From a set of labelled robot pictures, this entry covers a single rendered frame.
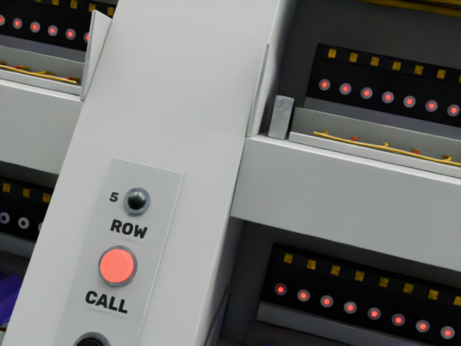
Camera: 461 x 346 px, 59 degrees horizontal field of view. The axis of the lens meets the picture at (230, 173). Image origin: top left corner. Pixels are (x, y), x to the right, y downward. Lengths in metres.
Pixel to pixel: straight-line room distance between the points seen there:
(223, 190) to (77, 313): 0.10
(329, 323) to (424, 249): 0.17
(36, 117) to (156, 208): 0.09
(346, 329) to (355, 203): 0.18
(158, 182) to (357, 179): 0.10
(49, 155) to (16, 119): 0.03
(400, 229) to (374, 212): 0.02
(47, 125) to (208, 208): 0.11
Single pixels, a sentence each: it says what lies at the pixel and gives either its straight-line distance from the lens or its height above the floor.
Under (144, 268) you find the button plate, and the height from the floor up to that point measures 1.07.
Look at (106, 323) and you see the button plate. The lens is 0.22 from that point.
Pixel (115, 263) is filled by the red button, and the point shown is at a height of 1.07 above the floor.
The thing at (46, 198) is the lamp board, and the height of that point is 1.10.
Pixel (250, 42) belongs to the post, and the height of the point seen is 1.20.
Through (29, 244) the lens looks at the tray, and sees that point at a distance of 0.43.
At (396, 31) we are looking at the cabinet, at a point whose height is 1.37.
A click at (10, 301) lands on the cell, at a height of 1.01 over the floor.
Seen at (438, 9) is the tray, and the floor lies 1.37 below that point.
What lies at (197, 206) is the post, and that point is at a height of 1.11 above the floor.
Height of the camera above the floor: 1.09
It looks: 11 degrees up
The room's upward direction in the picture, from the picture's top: 14 degrees clockwise
